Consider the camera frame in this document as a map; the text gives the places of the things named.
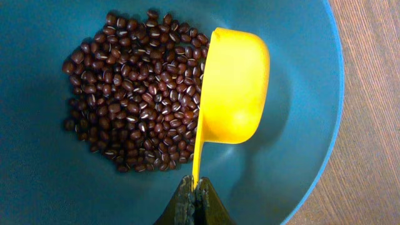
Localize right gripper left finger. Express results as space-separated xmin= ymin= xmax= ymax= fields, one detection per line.
xmin=154 ymin=175 xmax=196 ymax=225

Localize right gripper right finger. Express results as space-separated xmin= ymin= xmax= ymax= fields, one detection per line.
xmin=194 ymin=177 xmax=235 ymax=225

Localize yellow measuring scoop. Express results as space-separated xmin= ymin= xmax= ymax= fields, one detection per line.
xmin=192 ymin=27 xmax=270 ymax=189

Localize red beans in bowl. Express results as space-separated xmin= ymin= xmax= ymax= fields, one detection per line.
xmin=62 ymin=10 xmax=209 ymax=173

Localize blue plastic bowl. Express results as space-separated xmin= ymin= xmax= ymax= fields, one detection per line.
xmin=1 ymin=0 xmax=344 ymax=224

